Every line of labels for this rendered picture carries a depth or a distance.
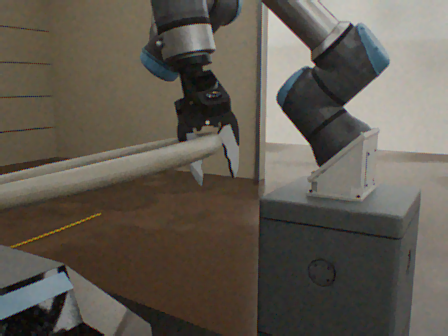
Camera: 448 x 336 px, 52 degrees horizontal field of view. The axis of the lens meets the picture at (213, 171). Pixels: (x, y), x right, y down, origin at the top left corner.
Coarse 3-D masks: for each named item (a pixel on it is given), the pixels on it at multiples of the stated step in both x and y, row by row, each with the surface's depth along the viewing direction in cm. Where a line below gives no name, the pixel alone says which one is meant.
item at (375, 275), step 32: (288, 192) 141; (384, 192) 141; (416, 192) 142; (288, 224) 131; (320, 224) 126; (352, 224) 122; (384, 224) 118; (416, 224) 145; (288, 256) 133; (320, 256) 128; (352, 256) 123; (384, 256) 119; (288, 288) 135; (320, 288) 129; (352, 288) 125; (384, 288) 120; (288, 320) 136; (320, 320) 131; (352, 320) 126; (384, 320) 122
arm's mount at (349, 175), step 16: (352, 144) 128; (368, 144) 133; (336, 160) 131; (352, 160) 129; (368, 160) 133; (320, 176) 134; (336, 176) 132; (352, 176) 129; (368, 176) 135; (320, 192) 135; (336, 192) 132; (352, 192) 131; (368, 192) 137
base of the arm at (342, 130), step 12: (336, 120) 134; (348, 120) 134; (360, 120) 137; (312, 132) 137; (324, 132) 134; (336, 132) 132; (348, 132) 133; (360, 132) 131; (312, 144) 139; (324, 144) 134; (336, 144) 131; (348, 144) 130; (324, 156) 134
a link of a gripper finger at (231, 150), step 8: (224, 128) 77; (224, 136) 77; (232, 136) 78; (224, 144) 77; (232, 144) 78; (224, 152) 79; (232, 152) 78; (232, 160) 78; (232, 168) 78; (232, 176) 79
